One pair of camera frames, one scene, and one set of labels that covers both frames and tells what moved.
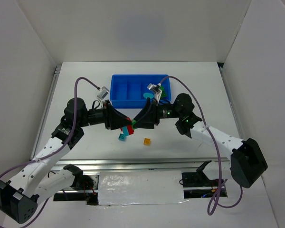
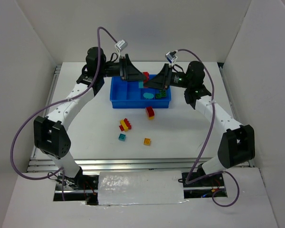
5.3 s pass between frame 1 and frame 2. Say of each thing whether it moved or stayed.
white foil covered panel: stayed
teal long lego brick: moved
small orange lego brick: stayed
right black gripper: moved
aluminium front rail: stayed
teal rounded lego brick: stayed
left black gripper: moved
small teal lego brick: stayed
